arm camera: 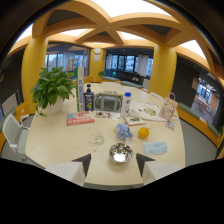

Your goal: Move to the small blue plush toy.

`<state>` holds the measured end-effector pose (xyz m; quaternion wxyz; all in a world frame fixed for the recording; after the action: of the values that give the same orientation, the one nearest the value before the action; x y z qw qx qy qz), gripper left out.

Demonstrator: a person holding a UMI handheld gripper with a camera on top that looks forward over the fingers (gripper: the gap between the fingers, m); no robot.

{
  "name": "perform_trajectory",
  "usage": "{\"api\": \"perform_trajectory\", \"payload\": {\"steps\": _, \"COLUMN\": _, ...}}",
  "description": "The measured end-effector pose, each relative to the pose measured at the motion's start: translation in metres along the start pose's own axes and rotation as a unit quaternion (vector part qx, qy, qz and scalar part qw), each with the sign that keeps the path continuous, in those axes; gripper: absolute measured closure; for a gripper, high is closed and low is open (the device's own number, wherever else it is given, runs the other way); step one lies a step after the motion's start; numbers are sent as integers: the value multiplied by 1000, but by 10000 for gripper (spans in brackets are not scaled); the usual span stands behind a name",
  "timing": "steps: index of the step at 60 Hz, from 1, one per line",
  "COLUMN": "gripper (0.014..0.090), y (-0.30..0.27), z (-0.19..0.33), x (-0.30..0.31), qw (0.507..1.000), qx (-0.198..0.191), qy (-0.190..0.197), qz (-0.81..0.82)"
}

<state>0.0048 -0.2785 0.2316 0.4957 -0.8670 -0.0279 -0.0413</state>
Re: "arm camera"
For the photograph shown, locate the small blue plush toy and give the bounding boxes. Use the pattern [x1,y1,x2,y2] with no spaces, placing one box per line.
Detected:
[115,122,134,141]

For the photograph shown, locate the light blue face mask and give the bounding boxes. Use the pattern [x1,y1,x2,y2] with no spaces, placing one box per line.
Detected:
[142,140,169,157]

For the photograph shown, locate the orange fruit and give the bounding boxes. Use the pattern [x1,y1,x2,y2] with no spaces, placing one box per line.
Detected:
[137,126,151,140]

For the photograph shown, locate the shiny metal bowl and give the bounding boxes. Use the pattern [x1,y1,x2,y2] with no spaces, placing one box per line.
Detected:
[108,142,134,164]

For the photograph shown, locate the small blue tag card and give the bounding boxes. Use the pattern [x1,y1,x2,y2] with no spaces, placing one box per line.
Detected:
[165,120,176,131]

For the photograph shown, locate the small picture book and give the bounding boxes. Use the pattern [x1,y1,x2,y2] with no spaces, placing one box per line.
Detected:
[123,115,147,127]

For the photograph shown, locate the red booklet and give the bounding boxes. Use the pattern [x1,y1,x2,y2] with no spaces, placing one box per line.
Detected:
[65,110,96,127]

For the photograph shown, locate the patterned paper gift bag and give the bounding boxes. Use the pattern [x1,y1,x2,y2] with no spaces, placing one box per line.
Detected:
[158,92,179,123]

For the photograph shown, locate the white mesh office chair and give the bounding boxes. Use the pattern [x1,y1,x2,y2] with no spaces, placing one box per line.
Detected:
[1,113,41,167]

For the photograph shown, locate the photo strip card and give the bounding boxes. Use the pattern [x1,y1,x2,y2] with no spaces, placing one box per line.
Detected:
[94,110,122,120]

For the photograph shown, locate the white plastic bottle blue cap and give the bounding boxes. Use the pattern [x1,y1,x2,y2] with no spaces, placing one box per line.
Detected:
[120,91,132,118]

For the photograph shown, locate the dark blue bottle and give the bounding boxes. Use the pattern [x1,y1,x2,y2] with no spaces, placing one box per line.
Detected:
[83,83,95,112]

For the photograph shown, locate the tall white green box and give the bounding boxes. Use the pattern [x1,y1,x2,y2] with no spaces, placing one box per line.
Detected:
[76,66,86,113]

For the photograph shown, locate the green potted plant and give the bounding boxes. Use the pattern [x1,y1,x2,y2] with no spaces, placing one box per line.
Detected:
[30,66,77,117]

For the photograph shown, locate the white earphone cable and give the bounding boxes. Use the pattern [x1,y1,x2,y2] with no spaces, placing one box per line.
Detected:
[87,127,106,152]

